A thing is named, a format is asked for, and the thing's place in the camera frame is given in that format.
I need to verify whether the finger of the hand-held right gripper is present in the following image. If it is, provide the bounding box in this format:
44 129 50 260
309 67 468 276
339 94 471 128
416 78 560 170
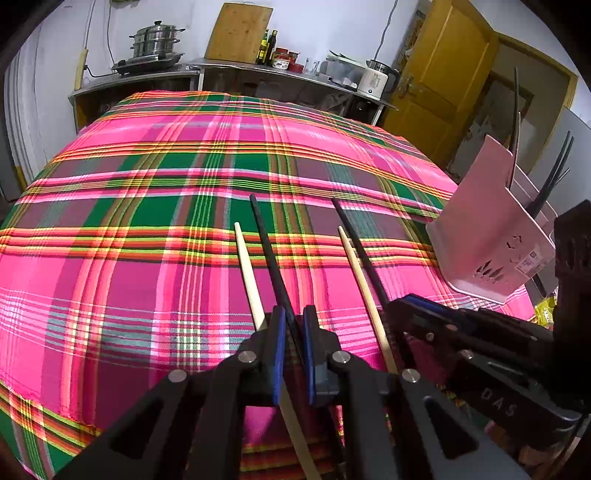
385 299 533 380
405 295 556 352

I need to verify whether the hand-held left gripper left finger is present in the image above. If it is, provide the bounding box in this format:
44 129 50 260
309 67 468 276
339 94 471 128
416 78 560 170
55 306 287 480

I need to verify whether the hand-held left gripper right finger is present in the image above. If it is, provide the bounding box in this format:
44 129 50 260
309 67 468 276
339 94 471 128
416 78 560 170
302 305 532 480

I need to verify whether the slim black chopstick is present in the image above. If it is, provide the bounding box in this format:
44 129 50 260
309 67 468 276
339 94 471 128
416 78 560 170
331 198 411 365
249 193 305 365

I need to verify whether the pink plastic utensil basket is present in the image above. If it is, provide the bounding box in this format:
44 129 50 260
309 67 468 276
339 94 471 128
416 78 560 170
425 135 561 305

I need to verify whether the bunch of black chopsticks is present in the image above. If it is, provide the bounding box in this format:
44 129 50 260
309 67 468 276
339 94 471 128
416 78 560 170
505 67 575 220

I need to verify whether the beige wooden chopstick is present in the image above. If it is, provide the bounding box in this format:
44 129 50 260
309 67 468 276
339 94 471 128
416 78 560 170
233 222 321 480
337 225 399 376

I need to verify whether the yellow packet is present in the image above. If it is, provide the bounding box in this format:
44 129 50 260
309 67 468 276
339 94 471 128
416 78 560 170
534 296 560 326

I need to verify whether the pink green plaid tablecloth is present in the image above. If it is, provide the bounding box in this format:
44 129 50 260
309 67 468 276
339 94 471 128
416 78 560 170
0 90 539 480

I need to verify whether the grey panel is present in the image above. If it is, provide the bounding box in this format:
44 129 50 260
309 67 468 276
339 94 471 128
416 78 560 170
556 106 591 208

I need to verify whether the white electric kettle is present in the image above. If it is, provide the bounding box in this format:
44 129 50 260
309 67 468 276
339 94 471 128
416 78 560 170
358 59 400 100

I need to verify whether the yellow wooden door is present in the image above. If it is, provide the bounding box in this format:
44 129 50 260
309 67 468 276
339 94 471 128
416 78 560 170
381 0 500 160

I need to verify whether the steel counter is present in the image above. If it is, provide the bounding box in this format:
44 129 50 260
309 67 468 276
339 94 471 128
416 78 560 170
185 58 399 128

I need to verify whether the low metal stand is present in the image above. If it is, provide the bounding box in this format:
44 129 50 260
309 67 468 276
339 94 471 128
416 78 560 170
68 67 202 131

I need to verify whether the black induction stove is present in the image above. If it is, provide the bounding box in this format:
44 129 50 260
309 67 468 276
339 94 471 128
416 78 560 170
111 52 185 77

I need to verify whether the wooden cutting board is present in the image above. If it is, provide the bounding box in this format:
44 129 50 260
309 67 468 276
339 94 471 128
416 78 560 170
204 2 274 64

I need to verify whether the steel steamer pot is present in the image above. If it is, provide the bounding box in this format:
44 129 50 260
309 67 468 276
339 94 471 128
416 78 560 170
128 20 186 60

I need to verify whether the yellowish power strip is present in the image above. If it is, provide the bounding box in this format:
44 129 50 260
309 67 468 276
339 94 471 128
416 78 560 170
75 46 90 91

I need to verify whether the white-framed glass door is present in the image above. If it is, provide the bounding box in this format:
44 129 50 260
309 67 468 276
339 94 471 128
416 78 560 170
0 55 29 204

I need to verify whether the yellow door frame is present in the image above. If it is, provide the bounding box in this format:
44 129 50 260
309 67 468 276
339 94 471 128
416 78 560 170
443 32 581 185

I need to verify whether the black wall cable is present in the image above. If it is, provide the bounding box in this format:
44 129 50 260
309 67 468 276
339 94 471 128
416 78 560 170
369 0 400 64

